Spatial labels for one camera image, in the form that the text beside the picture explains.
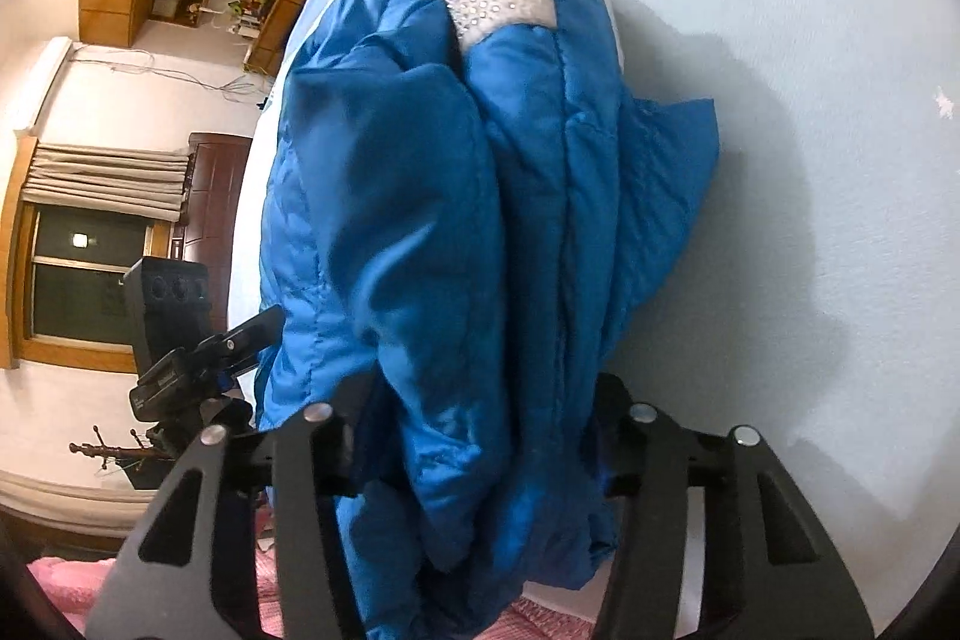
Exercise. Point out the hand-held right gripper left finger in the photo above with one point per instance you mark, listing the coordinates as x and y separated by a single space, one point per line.
315 460

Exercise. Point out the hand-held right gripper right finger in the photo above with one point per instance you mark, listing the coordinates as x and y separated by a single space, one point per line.
645 460

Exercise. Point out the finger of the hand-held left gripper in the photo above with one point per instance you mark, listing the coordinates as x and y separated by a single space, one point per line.
247 332

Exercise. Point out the blue puffer jacket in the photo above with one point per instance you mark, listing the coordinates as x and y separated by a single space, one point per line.
450 235

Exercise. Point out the wooden framed window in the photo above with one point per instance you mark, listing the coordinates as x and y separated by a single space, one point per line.
82 302

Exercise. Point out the dark wooden wardrobe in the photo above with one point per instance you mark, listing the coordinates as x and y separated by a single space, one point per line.
217 197

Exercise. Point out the beige curtain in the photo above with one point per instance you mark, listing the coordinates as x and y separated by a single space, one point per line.
105 179

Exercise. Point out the dark wooden coat rack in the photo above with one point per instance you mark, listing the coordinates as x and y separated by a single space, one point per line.
112 451

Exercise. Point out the blue and white bed sheet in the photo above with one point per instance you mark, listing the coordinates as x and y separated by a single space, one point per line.
825 235

